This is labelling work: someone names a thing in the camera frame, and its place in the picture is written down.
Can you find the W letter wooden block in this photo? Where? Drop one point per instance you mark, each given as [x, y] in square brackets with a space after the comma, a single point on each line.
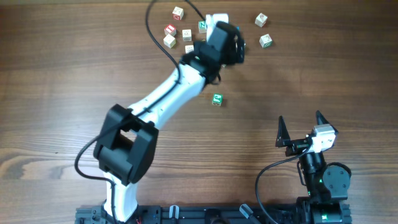
[189, 48]

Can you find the green-sided right block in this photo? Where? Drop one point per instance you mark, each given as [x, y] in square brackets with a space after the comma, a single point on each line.
[265, 41]

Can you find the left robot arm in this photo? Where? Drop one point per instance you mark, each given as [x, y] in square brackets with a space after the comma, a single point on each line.
[126, 145]

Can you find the green N letter block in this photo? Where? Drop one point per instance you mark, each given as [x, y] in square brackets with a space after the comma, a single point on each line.
[202, 27]

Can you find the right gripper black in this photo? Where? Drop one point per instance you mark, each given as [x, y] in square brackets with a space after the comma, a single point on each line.
[296, 146]

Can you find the top red-edged wooden block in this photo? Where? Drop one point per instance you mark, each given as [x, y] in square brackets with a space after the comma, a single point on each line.
[178, 13]

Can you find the plain block yellow side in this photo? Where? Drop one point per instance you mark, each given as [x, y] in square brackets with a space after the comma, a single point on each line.
[169, 41]

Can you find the M letter wooden block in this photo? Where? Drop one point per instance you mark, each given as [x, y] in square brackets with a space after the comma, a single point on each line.
[187, 35]

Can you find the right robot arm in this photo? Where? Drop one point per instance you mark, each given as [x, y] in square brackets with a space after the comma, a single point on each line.
[327, 184]

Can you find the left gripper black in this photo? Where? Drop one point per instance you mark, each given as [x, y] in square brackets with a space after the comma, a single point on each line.
[239, 56]

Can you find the red I letter block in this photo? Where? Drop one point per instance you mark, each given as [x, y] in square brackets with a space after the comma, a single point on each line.
[170, 30]

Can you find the far right top block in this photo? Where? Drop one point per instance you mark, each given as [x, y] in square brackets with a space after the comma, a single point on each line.
[261, 19]

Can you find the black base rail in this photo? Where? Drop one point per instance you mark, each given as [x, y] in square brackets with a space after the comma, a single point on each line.
[281, 213]

